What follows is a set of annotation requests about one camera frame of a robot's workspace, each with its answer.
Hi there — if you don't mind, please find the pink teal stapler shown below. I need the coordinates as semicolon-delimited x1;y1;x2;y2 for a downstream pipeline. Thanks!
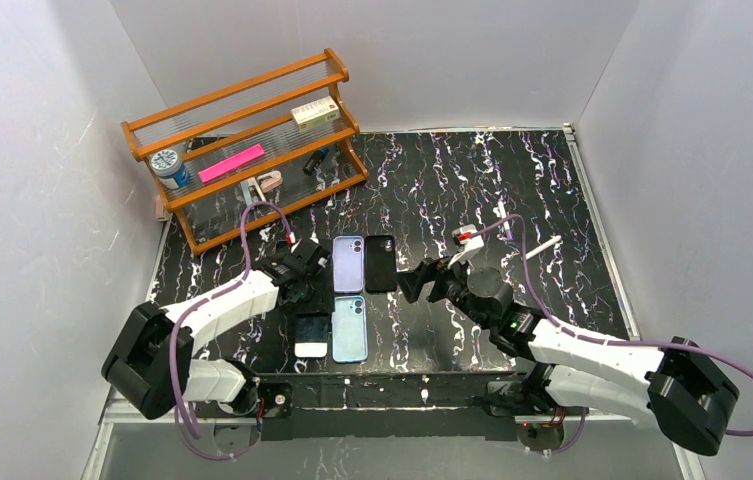
240;170;283;206

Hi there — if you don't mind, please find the white small box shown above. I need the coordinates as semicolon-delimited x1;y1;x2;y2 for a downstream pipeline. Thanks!
290;96;340;131

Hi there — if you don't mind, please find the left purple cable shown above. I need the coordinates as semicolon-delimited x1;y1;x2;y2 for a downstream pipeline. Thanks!
169;201;298;463

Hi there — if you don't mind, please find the dark marker pen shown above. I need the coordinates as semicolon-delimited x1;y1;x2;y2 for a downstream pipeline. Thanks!
302;147;329;175

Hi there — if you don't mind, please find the lavender phone case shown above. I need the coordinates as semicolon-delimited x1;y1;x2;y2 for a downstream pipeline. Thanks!
332;235;364;294

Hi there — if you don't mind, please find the pink flat bar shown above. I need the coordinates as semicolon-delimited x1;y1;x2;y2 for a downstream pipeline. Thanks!
198;144;265;183

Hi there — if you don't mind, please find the orange wooden shelf rack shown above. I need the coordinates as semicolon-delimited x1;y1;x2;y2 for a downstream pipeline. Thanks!
121;48;369;254

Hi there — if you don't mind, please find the purple cable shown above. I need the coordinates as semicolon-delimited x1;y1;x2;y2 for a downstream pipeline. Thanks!
468;213;753;456
169;201;298;463

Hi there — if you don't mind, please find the blue white jar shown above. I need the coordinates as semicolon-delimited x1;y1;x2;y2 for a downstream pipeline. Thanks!
148;149;190;190

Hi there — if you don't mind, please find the white marker pen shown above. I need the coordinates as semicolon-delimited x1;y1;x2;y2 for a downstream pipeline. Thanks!
522;235;562;261

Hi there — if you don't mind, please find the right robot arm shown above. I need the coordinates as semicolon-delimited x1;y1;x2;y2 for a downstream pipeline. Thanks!
396;258;739;456

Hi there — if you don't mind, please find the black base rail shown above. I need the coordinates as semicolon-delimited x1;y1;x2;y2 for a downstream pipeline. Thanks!
213;370;566;458

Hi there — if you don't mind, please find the white pen with purple tip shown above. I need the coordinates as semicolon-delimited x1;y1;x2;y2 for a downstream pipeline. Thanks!
496;199;513;241

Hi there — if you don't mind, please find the black phone case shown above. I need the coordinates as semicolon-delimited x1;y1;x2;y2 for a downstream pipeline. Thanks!
364;235;397;294

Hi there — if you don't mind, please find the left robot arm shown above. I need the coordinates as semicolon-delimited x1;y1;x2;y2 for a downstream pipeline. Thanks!
101;239;331;420

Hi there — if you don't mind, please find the light blue phone case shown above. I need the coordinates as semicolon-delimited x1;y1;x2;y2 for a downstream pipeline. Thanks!
331;296;368;364

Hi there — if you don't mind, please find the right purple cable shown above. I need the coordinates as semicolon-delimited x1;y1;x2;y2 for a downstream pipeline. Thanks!
468;213;753;456

